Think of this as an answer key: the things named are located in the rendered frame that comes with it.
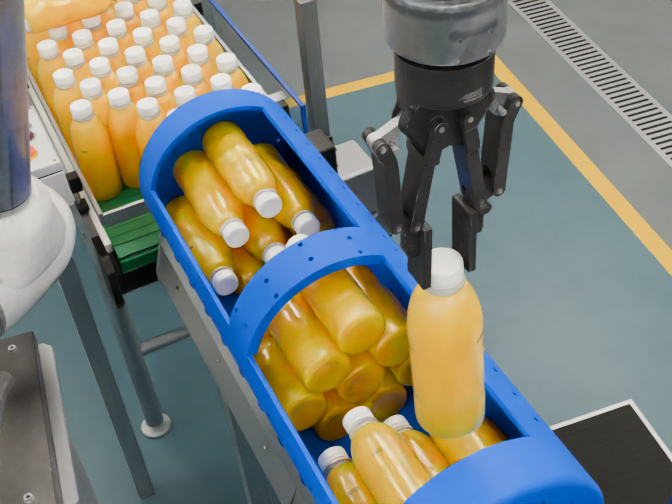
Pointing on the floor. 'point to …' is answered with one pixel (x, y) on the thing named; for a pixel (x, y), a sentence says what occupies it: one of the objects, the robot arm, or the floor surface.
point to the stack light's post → (312, 64)
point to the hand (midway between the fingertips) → (441, 242)
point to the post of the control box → (71, 286)
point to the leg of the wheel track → (255, 487)
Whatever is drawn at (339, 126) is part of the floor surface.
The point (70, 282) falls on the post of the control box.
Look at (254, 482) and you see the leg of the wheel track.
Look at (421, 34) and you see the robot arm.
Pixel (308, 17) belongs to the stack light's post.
